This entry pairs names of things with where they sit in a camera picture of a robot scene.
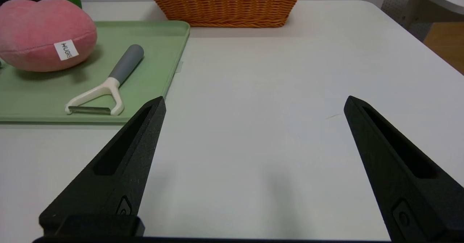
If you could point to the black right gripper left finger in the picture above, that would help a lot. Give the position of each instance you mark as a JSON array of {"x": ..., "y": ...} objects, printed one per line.
[{"x": 119, "y": 170}]

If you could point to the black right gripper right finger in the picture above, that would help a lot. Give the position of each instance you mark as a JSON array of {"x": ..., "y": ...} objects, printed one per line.
[{"x": 402, "y": 177}]

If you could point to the orange wicker basket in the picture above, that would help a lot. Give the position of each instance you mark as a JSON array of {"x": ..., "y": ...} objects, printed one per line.
[{"x": 224, "y": 7}]

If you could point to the light green plastic tray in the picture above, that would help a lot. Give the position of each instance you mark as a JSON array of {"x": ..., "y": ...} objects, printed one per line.
[{"x": 152, "y": 54}]

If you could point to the pink plush peach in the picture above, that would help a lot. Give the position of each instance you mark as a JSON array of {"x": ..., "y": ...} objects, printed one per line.
[{"x": 36, "y": 29}]

